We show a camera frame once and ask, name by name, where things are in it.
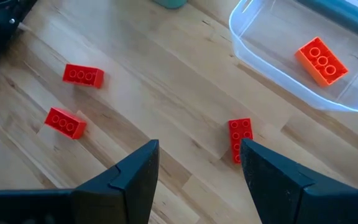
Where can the orange building block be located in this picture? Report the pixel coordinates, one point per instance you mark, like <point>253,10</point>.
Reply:
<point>322,62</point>

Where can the clear plastic bin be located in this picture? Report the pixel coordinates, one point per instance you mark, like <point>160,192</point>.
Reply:
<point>275,77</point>

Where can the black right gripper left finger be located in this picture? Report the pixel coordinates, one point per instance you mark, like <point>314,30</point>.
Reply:
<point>129,193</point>

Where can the teal plastic bin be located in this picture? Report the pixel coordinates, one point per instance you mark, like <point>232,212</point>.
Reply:
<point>169,3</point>

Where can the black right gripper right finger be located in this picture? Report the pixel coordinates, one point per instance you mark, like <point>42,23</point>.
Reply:
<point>278,193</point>

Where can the red building block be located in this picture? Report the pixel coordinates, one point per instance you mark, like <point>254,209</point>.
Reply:
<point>82,75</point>
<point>64,123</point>
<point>236,133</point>

